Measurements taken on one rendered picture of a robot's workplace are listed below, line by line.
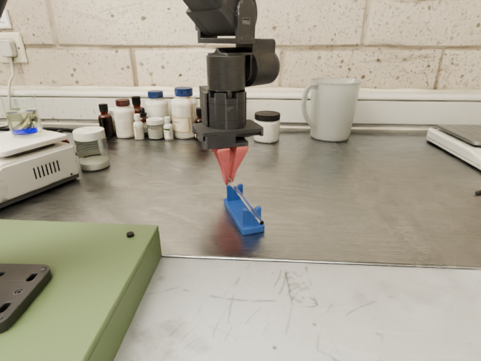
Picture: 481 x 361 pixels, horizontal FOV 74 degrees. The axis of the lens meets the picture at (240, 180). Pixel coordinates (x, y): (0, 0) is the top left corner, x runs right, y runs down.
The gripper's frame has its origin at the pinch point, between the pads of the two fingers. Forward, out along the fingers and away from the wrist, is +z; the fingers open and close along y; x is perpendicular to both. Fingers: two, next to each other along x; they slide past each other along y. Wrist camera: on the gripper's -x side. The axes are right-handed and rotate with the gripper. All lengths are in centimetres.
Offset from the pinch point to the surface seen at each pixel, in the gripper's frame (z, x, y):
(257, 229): 2.6, 12.7, -0.6
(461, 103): -5, -20, -75
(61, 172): 0.4, -13.2, 27.6
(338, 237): 3.2, 17.0, -10.8
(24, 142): -5.8, -12.8, 31.9
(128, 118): -2.8, -41.6, 15.5
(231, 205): 2.1, 5.7, 1.1
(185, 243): 3.3, 12.1, 9.4
